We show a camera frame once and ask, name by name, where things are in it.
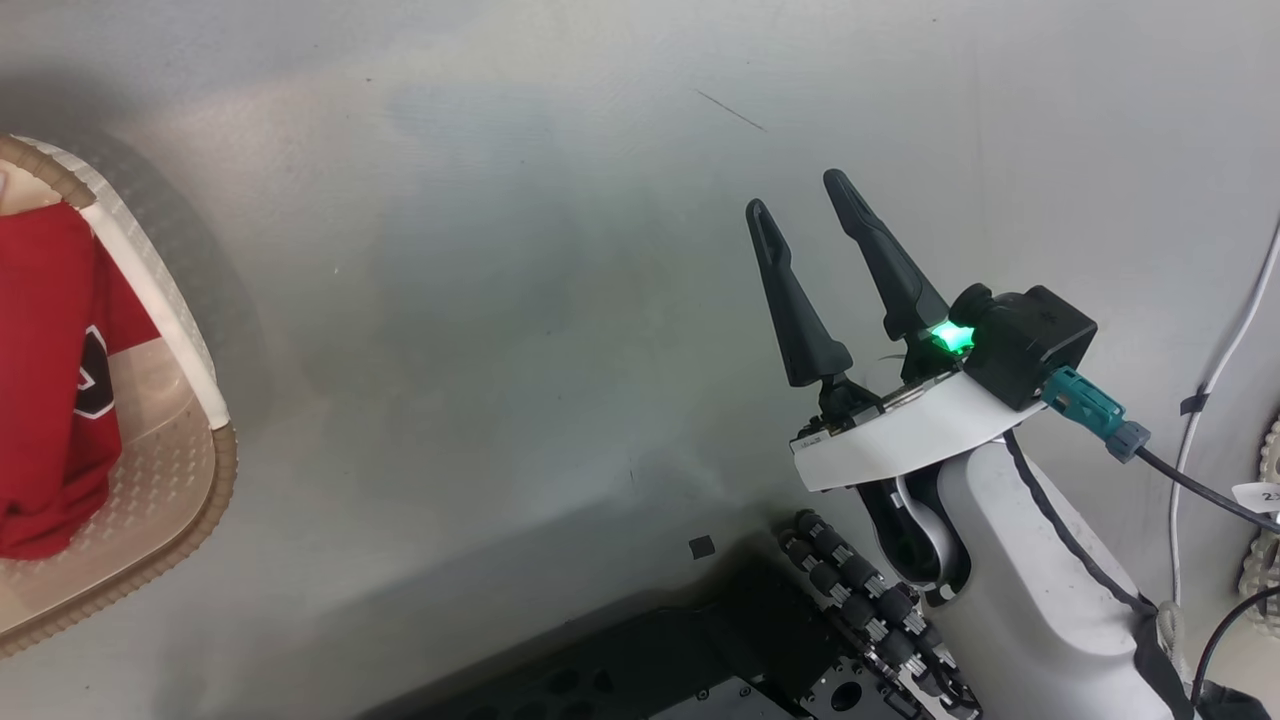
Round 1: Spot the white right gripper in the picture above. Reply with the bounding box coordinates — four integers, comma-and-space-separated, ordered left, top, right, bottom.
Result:
745, 168, 1046, 493

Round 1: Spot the red and white garment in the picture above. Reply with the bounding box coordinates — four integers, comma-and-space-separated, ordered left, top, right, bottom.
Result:
0, 200, 161, 561

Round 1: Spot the cream perforated laundry basket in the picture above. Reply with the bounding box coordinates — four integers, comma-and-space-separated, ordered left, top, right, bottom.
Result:
0, 133, 239, 661

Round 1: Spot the black roller wheel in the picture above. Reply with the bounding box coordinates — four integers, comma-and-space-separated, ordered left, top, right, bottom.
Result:
778, 510, 986, 720

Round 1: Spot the white scalloped plastic object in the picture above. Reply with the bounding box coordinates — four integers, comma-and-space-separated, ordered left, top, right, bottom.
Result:
1238, 415, 1280, 631

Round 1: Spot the right camera cable teal plug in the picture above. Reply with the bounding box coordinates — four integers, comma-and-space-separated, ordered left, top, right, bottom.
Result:
1040, 366, 1280, 531

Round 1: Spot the white cable with black tape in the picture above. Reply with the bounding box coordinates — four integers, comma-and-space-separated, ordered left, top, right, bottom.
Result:
1168, 215, 1280, 611

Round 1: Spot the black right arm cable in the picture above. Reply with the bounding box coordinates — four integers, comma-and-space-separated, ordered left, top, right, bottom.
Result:
1003, 430, 1201, 720

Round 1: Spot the loose black cable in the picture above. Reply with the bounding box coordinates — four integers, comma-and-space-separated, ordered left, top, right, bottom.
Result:
1190, 585, 1280, 720

